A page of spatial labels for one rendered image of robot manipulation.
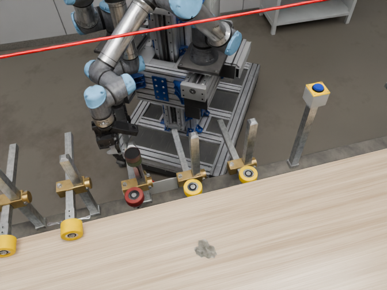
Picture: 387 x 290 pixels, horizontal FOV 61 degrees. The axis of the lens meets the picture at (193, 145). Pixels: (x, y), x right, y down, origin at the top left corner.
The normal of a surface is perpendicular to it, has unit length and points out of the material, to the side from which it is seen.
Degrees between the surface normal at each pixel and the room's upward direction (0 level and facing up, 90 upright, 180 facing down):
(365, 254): 0
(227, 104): 0
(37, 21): 90
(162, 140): 0
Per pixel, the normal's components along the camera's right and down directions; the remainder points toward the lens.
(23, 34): 0.19, 0.76
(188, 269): -0.04, -0.62
